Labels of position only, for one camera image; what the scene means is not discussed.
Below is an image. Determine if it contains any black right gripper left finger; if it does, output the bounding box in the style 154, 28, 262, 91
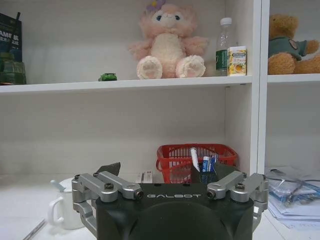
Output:
71, 161, 144, 237

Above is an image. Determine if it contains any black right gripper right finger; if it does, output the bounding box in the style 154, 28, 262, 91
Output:
206, 163, 269, 232

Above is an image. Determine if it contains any blue pen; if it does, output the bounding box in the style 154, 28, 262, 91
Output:
209, 154, 218, 173

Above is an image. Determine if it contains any blue and white tube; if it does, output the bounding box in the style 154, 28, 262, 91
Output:
202, 155, 211, 174

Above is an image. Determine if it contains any small white box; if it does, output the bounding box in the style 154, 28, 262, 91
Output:
135, 170, 161, 185

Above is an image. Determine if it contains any white mug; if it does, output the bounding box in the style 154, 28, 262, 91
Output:
47, 178, 87, 231

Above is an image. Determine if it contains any pale blue spoon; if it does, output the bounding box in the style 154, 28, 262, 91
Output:
49, 179, 68, 194

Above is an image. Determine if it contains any clear bag with blue contents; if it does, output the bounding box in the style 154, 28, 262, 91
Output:
267, 177, 320, 209

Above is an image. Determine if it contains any black mesh pen holder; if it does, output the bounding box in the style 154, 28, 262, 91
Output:
170, 162, 219, 185

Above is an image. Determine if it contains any stack of white papers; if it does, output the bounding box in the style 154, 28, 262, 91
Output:
264, 165, 320, 230

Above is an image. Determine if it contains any red plastic basket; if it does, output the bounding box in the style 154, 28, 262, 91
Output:
155, 143, 239, 185

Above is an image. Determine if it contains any clear ruler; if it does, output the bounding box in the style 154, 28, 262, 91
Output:
21, 218, 48, 240

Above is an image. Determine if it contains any white shelf unit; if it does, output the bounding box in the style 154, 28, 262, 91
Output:
0, 0, 320, 177

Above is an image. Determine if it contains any green toy car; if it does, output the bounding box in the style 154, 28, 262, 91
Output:
97, 72, 118, 82

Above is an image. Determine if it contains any yellow drink carton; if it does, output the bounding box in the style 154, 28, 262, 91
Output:
226, 45, 248, 77

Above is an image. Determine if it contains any clear plastic water bottle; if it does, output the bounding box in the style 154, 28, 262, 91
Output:
215, 16, 234, 77

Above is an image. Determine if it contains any dark green box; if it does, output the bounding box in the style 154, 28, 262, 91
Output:
0, 51, 27, 86

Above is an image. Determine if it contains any brown teddy bear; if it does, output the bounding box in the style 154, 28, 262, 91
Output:
267, 13, 320, 75

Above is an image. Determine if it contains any pink plush toy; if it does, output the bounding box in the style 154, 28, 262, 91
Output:
128, 0, 210, 80

